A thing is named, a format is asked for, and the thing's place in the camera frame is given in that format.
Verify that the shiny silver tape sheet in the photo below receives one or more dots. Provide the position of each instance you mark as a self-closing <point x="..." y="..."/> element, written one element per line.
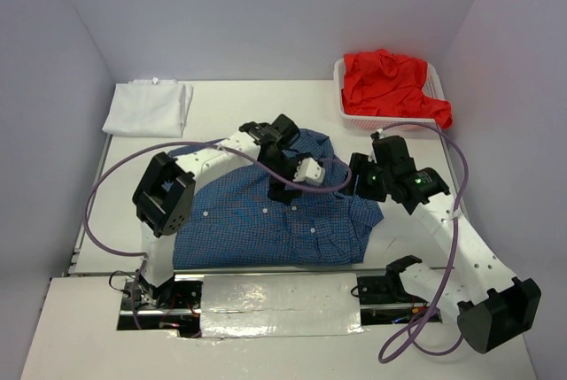
<point x="298" y="305"/>

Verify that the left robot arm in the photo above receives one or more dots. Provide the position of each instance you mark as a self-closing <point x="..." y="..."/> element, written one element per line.
<point x="164" y="196"/>

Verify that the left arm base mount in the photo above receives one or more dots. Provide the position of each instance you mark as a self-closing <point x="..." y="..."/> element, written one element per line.
<point x="180" y="312"/>

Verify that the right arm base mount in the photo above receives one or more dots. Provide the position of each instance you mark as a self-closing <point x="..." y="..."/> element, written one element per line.
<point x="382" y="298"/>

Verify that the red shirt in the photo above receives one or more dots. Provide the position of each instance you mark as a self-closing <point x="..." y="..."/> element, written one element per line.
<point x="383" y="84"/>

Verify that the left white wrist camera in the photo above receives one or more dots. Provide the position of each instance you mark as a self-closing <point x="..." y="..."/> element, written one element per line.
<point x="309" y="171"/>

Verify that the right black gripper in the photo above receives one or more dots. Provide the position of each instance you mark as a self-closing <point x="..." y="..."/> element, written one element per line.
<point x="360" y="164"/>

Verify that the blue plaid long sleeve shirt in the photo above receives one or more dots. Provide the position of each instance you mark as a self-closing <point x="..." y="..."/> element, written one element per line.
<point x="233" y="223"/>

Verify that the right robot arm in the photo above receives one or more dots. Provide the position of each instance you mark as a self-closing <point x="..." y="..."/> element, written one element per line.
<point x="489" y="303"/>

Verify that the folded white shirt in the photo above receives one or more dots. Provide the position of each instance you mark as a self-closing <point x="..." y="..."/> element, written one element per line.
<point x="149" y="108"/>

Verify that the white plastic basket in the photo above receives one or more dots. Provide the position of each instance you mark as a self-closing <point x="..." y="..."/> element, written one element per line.
<point x="432" y="88"/>

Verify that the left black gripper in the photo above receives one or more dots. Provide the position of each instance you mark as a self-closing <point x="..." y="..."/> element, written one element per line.
<point x="276" y="191"/>

